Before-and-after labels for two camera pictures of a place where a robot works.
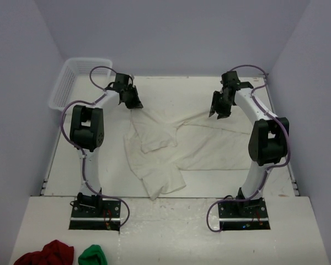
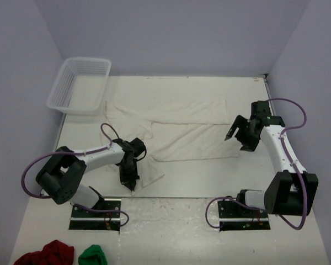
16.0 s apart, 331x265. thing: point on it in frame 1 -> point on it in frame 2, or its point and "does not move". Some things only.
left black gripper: [135, 104] -> [129, 181]
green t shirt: [94, 255] does not move
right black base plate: [244, 215] does not move
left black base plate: [106, 217] does not move
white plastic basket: [80, 79] does not move
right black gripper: [222, 113] -> [240, 122]
